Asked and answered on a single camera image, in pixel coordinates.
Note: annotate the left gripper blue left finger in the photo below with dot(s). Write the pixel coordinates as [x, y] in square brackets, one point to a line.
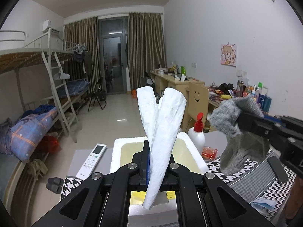
[144, 165]

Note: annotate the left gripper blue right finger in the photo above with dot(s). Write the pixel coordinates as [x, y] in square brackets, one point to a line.
[169, 180]

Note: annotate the grey sock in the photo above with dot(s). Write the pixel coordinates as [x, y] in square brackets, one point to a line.
[241, 145]

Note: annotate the white tissue paper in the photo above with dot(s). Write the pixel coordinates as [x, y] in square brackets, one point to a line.
[161, 121]

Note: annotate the person's right hand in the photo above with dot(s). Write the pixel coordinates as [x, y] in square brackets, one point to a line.
[294, 201]

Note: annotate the white styrofoam box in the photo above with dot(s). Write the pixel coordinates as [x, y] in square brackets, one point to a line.
[185, 153]

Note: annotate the black smartphone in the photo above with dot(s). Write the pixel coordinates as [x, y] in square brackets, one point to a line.
[278, 169]

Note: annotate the red snack packet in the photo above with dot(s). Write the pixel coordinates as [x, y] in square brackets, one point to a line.
[209, 153]

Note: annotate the houndstooth table mat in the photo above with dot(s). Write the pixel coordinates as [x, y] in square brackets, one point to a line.
[254, 181]

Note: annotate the white pump bottle red cap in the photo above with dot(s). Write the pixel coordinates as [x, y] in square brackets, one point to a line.
[196, 133]

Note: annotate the white remote control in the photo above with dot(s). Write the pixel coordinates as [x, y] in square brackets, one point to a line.
[91, 161]

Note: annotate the wooden desk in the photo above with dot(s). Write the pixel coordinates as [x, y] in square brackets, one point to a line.
[164, 81]

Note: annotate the orange bag on floor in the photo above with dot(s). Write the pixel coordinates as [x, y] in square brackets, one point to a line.
[134, 93]

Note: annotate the wooden smiley chair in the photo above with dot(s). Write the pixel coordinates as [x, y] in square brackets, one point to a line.
[197, 97]

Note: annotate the black folding chair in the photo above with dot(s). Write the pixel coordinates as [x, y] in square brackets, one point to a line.
[98, 94]

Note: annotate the white ladder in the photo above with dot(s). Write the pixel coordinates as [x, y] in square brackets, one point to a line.
[61, 98]

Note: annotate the white metal bunk bed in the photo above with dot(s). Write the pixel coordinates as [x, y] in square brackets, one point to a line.
[25, 83]

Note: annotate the right brown curtain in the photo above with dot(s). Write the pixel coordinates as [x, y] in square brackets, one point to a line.
[145, 46]

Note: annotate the brown curtain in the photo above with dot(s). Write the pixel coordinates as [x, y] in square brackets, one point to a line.
[145, 46]
[82, 37]

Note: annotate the blue plaid quilt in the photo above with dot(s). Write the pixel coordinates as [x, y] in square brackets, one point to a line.
[22, 137]

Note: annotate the glass balcony door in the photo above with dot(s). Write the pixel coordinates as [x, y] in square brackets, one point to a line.
[113, 38]

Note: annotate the left brown curtain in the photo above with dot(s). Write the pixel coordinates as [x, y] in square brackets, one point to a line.
[82, 37]

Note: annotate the white air conditioner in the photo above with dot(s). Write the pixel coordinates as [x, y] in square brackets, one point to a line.
[47, 26]

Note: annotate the anime girl wall picture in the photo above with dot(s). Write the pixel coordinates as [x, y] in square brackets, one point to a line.
[228, 55]

